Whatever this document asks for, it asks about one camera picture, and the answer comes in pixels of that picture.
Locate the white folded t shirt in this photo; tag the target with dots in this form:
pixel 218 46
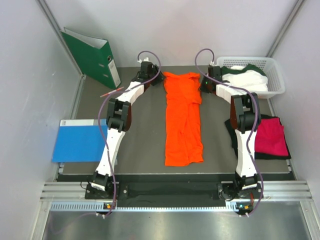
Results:
pixel 251 81

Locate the red white pen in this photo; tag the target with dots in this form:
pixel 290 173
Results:
pixel 111 92

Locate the dark green t shirt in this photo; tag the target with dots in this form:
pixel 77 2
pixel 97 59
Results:
pixel 250 67

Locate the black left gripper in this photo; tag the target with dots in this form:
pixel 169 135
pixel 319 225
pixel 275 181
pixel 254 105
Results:
pixel 159 79

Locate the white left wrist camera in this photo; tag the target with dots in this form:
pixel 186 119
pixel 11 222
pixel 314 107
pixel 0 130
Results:
pixel 140 61

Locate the white plastic basket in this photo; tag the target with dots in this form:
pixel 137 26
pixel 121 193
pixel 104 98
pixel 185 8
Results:
pixel 269 66

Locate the blue clip file folder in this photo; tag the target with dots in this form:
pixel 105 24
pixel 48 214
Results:
pixel 80 140

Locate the green lever arch binder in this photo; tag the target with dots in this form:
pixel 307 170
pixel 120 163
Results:
pixel 93 56

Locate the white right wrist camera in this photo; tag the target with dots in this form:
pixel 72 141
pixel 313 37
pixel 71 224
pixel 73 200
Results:
pixel 212 64

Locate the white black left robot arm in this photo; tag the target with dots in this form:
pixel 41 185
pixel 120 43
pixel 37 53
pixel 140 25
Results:
pixel 119 119

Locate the aluminium rail frame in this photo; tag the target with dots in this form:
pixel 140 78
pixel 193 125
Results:
pixel 70 196

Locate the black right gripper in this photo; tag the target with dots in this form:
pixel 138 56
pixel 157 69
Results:
pixel 202 88

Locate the magenta t shirt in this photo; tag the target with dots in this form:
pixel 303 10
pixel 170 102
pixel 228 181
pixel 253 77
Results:
pixel 270 138

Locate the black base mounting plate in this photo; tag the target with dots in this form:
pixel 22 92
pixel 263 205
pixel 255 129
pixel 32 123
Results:
pixel 172 194

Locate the orange t shirt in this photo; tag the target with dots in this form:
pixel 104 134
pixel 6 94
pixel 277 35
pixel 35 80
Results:
pixel 183 144

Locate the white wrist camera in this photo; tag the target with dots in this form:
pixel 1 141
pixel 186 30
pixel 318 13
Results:
pixel 140 61
pixel 212 64

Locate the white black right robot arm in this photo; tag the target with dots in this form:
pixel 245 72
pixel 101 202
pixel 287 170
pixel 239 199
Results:
pixel 245 118

